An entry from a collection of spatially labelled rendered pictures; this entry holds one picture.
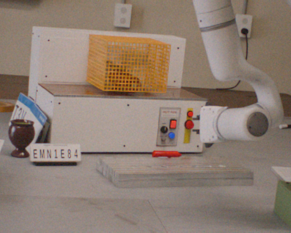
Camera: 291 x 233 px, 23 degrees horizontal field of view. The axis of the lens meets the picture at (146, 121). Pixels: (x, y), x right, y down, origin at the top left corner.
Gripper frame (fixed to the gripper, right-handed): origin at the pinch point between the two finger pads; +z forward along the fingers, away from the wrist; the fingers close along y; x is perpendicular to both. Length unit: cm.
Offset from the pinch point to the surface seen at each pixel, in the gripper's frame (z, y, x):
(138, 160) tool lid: 20.5, 11.0, -10.7
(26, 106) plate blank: 70, -6, -34
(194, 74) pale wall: 186, -31, 90
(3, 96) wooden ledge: 142, -13, -28
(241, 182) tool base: 7.3, 17.3, 17.9
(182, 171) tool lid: 8.3, 13.8, -1.6
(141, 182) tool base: 7.2, 16.8, -15.0
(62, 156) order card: 31.1, 10.2, -31.5
